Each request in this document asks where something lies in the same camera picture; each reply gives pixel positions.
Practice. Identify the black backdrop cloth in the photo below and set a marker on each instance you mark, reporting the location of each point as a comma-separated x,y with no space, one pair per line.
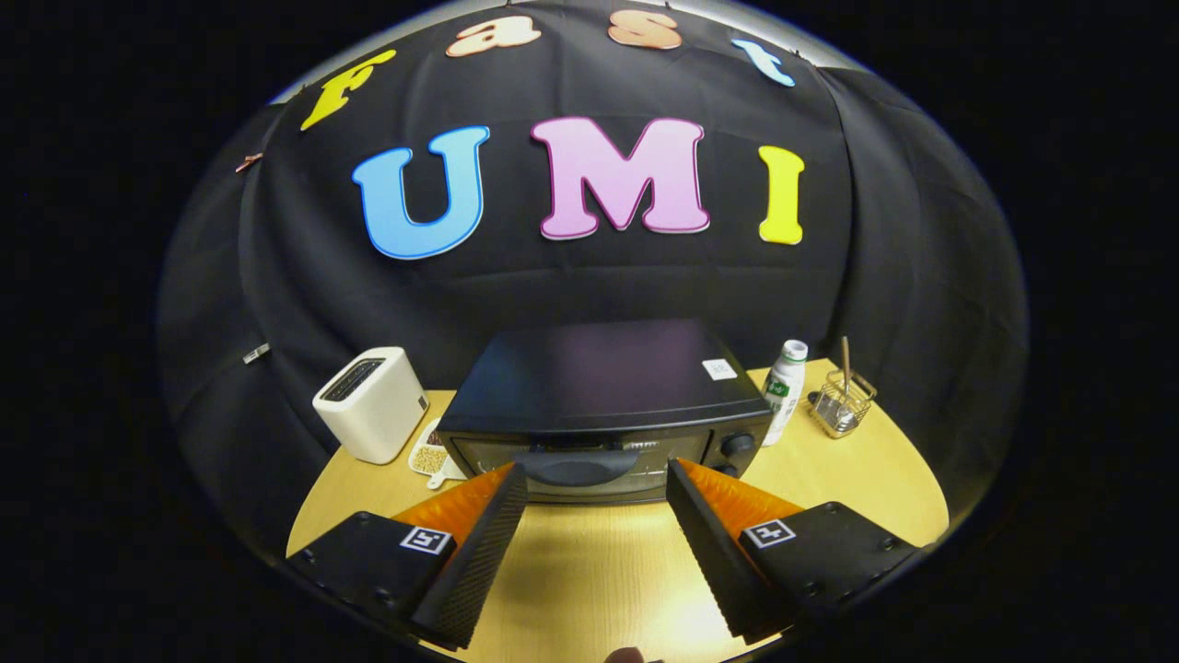
599,276

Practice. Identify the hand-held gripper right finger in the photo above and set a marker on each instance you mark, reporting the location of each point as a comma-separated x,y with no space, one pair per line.
709,552

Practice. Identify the small white bean dish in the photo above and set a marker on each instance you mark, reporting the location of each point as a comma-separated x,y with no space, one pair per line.
428,458

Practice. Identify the small white cloth clip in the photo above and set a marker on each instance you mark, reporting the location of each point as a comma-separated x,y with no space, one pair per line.
256,353

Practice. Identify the wooden stick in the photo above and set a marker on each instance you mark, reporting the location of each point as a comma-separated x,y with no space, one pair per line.
846,359

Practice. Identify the white bread toaster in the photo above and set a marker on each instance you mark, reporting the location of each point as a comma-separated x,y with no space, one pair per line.
373,414

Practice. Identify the black toaster oven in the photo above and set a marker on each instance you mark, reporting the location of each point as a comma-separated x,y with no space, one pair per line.
599,368

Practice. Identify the small red cloth clip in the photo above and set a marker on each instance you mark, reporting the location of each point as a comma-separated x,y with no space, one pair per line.
249,162

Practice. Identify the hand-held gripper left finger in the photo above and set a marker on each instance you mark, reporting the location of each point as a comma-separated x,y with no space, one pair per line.
484,552

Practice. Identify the white bottle with green label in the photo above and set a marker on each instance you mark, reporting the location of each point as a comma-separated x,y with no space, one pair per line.
783,396

